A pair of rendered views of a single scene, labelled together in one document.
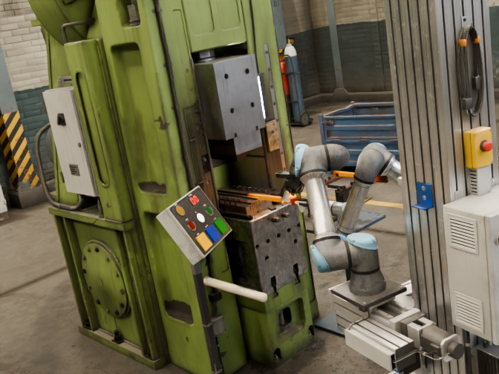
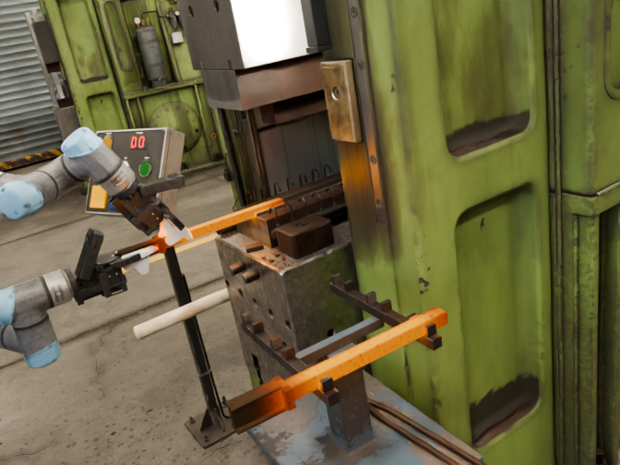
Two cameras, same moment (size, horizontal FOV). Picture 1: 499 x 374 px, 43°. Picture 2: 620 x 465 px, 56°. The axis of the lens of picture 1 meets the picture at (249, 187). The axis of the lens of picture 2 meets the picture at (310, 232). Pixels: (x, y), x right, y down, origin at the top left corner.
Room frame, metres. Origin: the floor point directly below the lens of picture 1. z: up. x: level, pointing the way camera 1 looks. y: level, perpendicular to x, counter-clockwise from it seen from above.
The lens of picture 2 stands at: (3.77, -1.44, 1.47)
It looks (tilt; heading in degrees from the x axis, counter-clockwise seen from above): 21 degrees down; 102
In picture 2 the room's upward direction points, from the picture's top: 10 degrees counter-clockwise
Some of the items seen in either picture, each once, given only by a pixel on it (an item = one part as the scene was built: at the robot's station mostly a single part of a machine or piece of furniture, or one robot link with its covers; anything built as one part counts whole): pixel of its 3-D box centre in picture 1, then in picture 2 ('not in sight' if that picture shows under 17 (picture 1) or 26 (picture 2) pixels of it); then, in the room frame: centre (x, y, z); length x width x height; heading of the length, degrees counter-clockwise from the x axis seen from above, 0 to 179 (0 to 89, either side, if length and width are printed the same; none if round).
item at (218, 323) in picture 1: (215, 325); not in sight; (3.16, 0.31, 0.36); 0.09 x 0.07 x 0.12; 132
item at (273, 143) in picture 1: (272, 135); (340, 101); (3.62, -0.18, 1.27); 0.09 x 0.02 x 0.17; 132
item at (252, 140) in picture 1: (222, 141); (292, 72); (3.47, 0.11, 1.32); 0.42 x 0.20 x 0.10; 42
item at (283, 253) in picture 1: (246, 240); (342, 288); (3.52, 0.07, 0.69); 0.56 x 0.38 x 0.45; 42
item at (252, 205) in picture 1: (233, 201); (315, 200); (3.47, 0.11, 0.96); 0.42 x 0.20 x 0.09; 42
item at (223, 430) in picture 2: not in sight; (214, 414); (2.88, 0.33, 0.05); 0.22 x 0.22 x 0.09; 42
